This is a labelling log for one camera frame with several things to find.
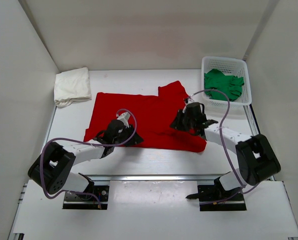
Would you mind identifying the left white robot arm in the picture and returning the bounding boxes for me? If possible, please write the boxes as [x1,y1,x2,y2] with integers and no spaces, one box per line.
[27,119,144,195]

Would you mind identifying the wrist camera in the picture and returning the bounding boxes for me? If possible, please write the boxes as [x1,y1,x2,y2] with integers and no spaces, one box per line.
[183,96,195,105]
[117,112,131,128]

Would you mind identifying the red t shirt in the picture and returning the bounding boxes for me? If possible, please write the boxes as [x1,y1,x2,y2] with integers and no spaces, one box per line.
[83,81,207,153]

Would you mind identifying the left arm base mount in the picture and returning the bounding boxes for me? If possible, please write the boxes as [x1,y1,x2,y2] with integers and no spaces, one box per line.
[62,179,110,210]

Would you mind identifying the white t shirt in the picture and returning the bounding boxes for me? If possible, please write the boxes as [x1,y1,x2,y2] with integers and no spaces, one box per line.
[54,67,92,108]

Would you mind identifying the white plastic basket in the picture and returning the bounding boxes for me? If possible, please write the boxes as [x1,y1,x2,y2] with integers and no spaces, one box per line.
[201,56,252,109]

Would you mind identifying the green t shirt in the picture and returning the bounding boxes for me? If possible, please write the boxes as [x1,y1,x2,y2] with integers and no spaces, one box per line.
[204,69,245,102]

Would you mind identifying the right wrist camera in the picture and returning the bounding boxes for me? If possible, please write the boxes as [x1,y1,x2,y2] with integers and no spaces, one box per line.
[183,96,195,105]

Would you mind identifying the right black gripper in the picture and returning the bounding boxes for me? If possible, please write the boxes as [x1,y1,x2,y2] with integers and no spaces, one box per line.
[170,109,196,133]

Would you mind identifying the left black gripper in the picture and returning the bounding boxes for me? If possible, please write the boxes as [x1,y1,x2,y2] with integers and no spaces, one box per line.
[113,123,144,147]

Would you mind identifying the purple cable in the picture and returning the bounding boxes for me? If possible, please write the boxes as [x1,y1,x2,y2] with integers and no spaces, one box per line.
[185,89,255,206]
[39,108,138,210]

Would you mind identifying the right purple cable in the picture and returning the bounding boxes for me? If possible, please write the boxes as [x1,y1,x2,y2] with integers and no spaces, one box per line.
[185,89,255,206]

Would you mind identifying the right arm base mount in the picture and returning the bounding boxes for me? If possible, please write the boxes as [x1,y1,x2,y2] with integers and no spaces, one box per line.
[185,183,247,212]

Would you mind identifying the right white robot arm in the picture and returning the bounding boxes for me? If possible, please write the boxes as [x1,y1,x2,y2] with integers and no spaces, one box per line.
[170,102,281,200]

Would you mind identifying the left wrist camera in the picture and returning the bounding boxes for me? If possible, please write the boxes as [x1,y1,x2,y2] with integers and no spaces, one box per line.
[117,112,131,128]

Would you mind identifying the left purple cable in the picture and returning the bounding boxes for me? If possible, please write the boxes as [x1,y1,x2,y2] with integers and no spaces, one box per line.
[39,108,138,210]

